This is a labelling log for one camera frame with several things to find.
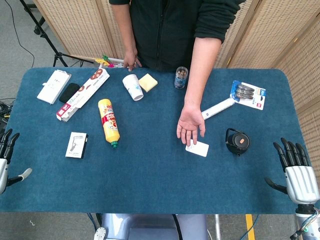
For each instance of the blue table cloth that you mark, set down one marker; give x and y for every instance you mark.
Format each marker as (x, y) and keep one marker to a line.
(150, 180)

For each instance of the white foil roll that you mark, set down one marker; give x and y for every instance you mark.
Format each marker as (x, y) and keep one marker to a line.
(217, 108)

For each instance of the small black white box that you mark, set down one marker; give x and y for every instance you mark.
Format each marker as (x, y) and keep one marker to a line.
(75, 145)

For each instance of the white paper cup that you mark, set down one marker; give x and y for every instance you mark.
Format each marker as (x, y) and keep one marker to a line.
(133, 87)

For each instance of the black tripod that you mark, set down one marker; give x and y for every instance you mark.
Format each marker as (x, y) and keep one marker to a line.
(42, 31)

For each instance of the person torso black jacket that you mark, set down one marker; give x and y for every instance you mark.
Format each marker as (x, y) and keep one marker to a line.
(165, 32)

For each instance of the blister pack of metal clips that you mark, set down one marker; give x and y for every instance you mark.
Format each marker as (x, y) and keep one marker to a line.
(248, 94)

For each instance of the black round container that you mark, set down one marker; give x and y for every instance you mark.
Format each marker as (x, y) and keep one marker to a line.
(238, 142)

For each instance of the colourful feather toy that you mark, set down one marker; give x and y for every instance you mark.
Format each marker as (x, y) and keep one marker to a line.
(105, 61)

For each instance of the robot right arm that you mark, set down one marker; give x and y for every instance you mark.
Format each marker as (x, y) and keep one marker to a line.
(306, 222)

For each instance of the person left forearm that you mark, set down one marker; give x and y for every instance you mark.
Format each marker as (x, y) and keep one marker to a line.
(202, 72)

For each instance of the flat white box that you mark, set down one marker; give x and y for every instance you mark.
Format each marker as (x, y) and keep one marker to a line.
(53, 86)

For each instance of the long red white box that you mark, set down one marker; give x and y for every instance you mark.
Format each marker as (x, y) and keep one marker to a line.
(82, 95)

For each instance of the wooden perforated folding screen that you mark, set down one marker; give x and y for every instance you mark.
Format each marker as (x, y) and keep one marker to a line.
(270, 32)

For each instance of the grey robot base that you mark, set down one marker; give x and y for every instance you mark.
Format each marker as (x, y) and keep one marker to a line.
(150, 226)

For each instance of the person right hand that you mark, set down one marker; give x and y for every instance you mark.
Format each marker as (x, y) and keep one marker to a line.
(130, 60)

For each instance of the person right forearm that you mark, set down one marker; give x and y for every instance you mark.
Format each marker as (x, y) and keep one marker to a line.
(123, 25)

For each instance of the yellow sticky note pad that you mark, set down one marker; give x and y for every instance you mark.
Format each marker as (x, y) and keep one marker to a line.
(148, 82)

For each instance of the yellow bottle green cap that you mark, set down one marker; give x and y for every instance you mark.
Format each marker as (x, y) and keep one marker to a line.
(109, 122)

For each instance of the white card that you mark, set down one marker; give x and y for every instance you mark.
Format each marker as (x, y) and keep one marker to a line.
(200, 149)

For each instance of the clear plastic snack jar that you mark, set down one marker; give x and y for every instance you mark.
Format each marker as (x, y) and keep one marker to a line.
(181, 78)

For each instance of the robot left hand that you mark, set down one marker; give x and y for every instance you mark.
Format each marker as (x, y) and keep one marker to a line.
(3, 167)

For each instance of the person left hand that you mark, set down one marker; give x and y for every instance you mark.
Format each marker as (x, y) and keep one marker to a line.
(190, 122)

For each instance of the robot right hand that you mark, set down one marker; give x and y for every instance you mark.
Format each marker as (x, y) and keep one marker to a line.
(300, 182)

